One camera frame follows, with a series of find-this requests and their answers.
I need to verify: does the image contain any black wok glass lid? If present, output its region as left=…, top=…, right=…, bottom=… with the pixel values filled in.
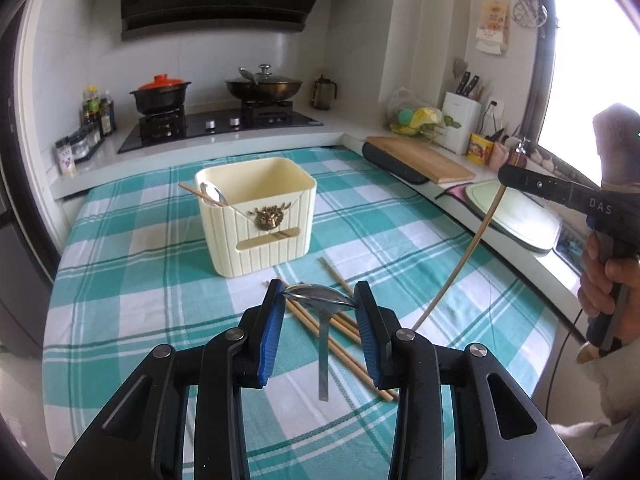
left=224, top=64, right=303, bottom=102

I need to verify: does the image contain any wooden cutting board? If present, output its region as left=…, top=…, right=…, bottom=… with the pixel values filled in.
left=366, top=136, right=475, bottom=184

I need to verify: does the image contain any hanging wall calendar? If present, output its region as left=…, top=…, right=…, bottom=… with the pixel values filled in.
left=475, top=0, right=511, bottom=55

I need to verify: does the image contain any wooden chopstick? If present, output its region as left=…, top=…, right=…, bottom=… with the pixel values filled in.
left=284, top=296, right=396, bottom=402
left=332, top=312, right=359, bottom=335
left=411, top=184, right=506, bottom=332
left=288, top=300, right=361, bottom=344
left=178, top=183, right=224, bottom=207
left=320, top=257, right=354, bottom=296

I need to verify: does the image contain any yellow green bag bundle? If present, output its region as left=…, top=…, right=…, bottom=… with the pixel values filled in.
left=386, top=87, right=461, bottom=142

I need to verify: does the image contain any steel spoon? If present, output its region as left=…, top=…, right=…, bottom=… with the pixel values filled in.
left=200, top=181, right=228, bottom=207
left=284, top=284, right=355, bottom=402

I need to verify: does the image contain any teal white checkered tablecloth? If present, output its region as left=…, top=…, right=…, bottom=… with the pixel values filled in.
left=42, top=148, right=558, bottom=479

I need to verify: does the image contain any sauce bottles group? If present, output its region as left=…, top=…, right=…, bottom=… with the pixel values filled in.
left=80, top=84, right=117, bottom=136

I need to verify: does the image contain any dark glass kettle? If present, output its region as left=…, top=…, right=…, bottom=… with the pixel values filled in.
left=311, top=75, right=338, bottom=110

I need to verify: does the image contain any black pot red lid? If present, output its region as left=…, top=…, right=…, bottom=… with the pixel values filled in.
left=130, top=74, right=191, bottom=116

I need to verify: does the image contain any person's right hand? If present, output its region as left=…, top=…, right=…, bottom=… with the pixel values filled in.
left=578, top=233, right=640, bottom=346

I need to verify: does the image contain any yellow utensil cup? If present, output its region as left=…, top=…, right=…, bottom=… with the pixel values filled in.
left=466, top=133, right=495, bottom=166

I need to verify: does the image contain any black gas cooktop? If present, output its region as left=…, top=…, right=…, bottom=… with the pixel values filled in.
left=118, top=101, right=322, bottom=154

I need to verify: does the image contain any cream utensil holder box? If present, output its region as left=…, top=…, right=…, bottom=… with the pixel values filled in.
left=194, top=157, right=317, bottom=278

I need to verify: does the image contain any white spice jar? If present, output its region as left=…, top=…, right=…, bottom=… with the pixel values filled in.
left=54, top=136, right=76, bottom=177

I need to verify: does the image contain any white knife block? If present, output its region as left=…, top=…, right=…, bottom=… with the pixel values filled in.
left=438, top=72, right=480, bottom=155

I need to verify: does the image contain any spice jar rack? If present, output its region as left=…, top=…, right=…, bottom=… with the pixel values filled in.
left=68, top=124, right=103, bottom=164

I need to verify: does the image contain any green plastic cutting board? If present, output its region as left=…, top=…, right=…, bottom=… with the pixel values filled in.
left=463, top=180, right=561, bottom=254

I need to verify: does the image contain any black chair back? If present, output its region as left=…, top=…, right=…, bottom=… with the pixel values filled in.
left=362, top=142, right=428, bottom=185

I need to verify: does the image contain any grey steel refrigerator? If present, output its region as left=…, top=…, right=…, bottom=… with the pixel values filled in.
left=1, top=18, right=60, bottom=359

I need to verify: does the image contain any metal wire trivet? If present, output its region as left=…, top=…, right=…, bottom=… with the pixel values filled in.
left=512, top=0, right=549, bottom=29

